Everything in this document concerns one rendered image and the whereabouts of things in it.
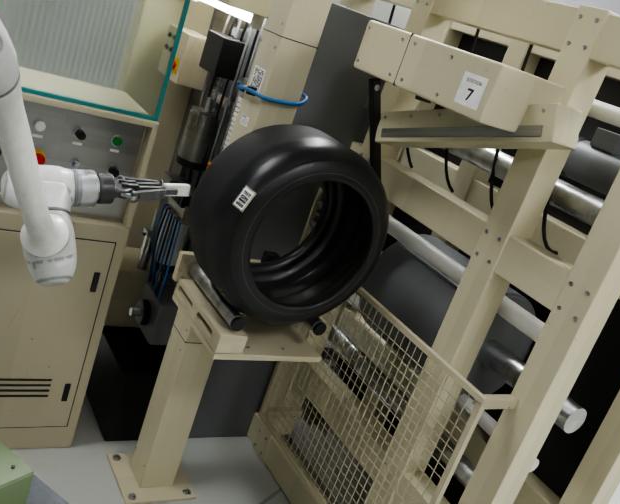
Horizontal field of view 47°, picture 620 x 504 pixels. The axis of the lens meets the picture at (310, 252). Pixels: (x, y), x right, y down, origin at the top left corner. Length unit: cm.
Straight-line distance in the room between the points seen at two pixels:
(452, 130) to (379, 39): 36
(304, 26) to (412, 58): 35
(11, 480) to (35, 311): 107
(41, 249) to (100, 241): 84
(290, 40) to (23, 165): 98
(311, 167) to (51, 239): 68
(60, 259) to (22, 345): 97
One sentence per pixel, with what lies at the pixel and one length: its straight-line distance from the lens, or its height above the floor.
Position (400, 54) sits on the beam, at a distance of 214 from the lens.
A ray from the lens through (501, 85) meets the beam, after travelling 186.
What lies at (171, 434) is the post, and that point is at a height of 24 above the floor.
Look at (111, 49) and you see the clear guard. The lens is 233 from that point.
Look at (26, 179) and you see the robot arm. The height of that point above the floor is 127.
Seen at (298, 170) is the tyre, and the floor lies 137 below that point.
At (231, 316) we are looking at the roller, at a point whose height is 91.
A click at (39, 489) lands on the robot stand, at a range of 172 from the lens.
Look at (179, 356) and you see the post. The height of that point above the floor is 56.
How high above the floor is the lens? 175
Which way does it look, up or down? 18 degrees down
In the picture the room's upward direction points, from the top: 20 degrees clockwise
